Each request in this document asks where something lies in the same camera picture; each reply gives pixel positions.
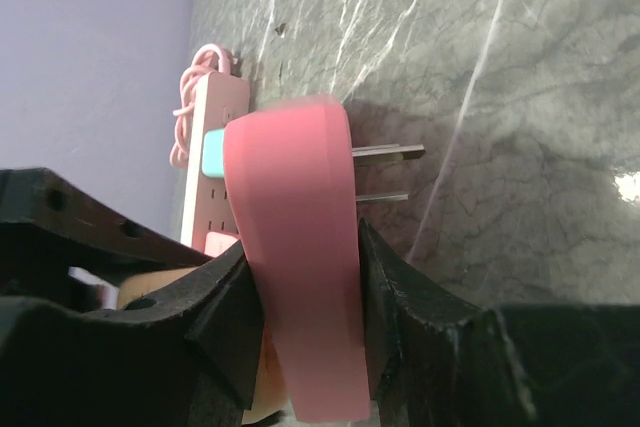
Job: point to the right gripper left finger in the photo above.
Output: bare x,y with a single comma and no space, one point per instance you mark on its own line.
184,355

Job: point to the pink triangular plug adapter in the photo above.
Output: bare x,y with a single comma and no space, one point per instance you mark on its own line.
216,243

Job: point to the wooden cube block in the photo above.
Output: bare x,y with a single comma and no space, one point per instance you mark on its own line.
270,395

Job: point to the pink triangular power strip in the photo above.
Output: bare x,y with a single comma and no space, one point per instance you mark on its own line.
290,178

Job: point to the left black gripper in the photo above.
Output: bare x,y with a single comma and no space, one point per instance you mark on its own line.
49,226

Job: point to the teal cube block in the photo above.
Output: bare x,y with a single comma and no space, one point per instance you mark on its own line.
212,158

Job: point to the pink long power strip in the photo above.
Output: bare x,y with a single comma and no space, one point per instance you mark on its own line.
220,99

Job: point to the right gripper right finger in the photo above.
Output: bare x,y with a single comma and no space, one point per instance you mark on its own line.
434,359

